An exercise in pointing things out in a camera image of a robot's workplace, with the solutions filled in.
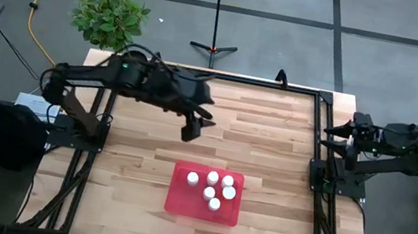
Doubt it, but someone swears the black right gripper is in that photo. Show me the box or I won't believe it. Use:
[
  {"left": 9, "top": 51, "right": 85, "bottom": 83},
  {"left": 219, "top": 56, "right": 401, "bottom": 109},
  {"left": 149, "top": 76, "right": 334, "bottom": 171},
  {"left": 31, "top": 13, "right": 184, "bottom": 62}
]
[{"left": 316, "top": 107, "right": 389, "bottom": 176}]

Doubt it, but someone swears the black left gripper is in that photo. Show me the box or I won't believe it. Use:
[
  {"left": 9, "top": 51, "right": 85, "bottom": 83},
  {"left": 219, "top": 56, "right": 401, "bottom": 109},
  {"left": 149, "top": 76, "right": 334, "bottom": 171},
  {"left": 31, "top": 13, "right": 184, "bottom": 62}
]
[{"left": 179, "top": 102, "right": 220, "bottom": 148}]

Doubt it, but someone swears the white capped pill bottle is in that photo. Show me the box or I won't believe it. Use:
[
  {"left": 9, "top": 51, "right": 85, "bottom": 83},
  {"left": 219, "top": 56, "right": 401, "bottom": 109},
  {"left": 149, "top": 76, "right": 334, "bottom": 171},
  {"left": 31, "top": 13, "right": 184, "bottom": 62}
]
[
  {"left": 201, "top": 185, "right": 217, "bottom": 203},
  {"left": 220, "top": 184, "right": 238, "bottom": 201},
  {"left": 185, "top": 170, "right": 201, "bottom": 188},
  {"left": 205, "top": 169, "right": 221, "bottom": 187},
  {"left": 206, "top": 195, "right": 222, "bottom": 213},
  {"left": 220, "top": 173, "right": 236, "bottom": 190}
]

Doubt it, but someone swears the pink translucent plastic basket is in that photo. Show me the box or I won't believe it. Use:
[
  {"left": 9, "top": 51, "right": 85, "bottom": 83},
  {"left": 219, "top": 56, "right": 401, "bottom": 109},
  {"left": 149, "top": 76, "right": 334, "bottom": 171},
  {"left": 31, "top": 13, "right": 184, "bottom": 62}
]
[{"left": 162, "top": 159, "right": 248, "bottom": 229}]

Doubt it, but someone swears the black tripod stand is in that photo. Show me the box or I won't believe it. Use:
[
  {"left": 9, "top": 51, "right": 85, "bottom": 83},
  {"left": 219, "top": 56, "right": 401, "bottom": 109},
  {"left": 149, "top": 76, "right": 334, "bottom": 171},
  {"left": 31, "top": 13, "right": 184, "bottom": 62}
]
[{"left": 185, "top": 0, "right": 248, "bottom": 74}]

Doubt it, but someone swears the green leafy plant black pot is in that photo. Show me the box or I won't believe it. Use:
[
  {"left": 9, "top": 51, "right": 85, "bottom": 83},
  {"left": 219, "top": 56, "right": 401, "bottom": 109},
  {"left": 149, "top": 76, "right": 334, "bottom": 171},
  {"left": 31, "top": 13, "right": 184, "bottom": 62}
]
[{"left": 66, "top": 0, "right": 157, "bottom": 60}]

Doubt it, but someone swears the white paper sheet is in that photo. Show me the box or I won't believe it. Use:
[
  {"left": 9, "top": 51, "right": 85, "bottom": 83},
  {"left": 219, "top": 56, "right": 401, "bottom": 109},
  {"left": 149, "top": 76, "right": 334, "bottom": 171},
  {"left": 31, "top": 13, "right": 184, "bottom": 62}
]
[{"left": 12, "top": 91, "right": 64, "bottom": 126}]

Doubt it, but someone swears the black bag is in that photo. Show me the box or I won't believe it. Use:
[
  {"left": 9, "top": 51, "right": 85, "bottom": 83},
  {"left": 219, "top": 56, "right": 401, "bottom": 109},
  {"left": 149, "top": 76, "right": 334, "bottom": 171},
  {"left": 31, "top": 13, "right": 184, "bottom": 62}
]
[{"left": 0, "top": 101, "right": 55, "bottom": 178}]

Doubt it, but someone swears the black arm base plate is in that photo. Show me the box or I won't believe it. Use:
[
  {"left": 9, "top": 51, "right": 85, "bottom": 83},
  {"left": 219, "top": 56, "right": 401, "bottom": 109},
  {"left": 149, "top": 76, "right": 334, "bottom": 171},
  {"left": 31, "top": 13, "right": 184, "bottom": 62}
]
[
  {"left": 306, "top": 157, "right": 372, "bottom": 203},
  {"left": 44, "top": 111, "right": 112, "bottom": 156}
]

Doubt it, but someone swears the black aluminium table frame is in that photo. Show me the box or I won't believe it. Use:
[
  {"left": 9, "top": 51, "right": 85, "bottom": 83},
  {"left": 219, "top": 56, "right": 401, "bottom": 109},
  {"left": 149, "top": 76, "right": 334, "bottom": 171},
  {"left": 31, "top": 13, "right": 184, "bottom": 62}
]
[{"left": 13, "top": 29, "right": 401, "bottom": 234}]

